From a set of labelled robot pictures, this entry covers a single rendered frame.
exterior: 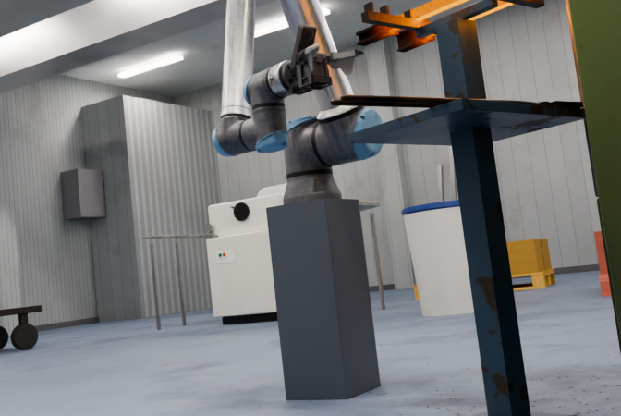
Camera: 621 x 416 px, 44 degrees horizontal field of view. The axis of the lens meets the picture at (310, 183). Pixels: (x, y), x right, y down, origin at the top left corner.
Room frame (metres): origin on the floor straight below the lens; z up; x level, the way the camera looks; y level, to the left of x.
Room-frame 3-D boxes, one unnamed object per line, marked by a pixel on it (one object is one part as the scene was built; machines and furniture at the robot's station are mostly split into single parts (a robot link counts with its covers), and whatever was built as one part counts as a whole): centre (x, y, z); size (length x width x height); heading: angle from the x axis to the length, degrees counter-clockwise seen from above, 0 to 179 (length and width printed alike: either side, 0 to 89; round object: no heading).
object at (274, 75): (2.00, 0.03, 0.90); 0.10 x 0.05 x 0.09; 131
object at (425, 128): (1.57, -0.34, 0.64); 0.40 x 0.30 x 0.02; 129
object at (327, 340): (2.47, 0.00, 0.30); 0.22 x 0.22 x 0.60; 59
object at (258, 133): (2.08, 0.10, 0.78); 0.12 x 0.09 x 0.12; 52
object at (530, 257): (7.80, -1.63, 0.23); 1.31 x 0.99 x 0.46; 61
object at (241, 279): (7.10, 0.55, 0.55); 2.34 x 0.59 x 1.10; 60
